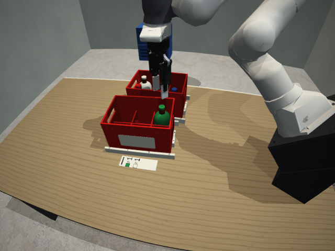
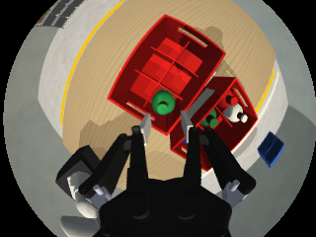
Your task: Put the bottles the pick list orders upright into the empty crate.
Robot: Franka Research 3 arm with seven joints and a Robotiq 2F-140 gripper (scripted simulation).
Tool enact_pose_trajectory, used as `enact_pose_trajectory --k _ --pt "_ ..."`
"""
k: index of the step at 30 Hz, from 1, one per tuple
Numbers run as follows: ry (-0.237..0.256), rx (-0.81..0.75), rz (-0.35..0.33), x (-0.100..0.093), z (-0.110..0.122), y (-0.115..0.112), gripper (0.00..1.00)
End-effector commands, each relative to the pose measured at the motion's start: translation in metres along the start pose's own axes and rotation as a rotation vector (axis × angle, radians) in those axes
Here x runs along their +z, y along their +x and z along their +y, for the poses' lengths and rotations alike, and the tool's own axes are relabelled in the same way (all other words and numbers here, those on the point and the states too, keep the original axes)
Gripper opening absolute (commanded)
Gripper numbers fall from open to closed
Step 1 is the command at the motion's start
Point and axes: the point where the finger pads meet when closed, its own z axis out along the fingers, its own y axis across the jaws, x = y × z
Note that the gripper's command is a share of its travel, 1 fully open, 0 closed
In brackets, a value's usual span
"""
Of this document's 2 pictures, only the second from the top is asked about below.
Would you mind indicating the red bottle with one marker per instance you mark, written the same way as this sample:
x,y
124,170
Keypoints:
x,y
228,99

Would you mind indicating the dark red crate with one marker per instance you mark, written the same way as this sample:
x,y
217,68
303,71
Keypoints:
x,y
134,88
230,132

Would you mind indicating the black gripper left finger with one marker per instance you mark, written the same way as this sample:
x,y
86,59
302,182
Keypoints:
x,y
99,187

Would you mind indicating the white bottle with grey label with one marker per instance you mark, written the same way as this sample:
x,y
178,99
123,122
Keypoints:
x,y
235,113

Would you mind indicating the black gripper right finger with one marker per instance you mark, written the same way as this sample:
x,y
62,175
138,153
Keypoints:
x,y
235,182

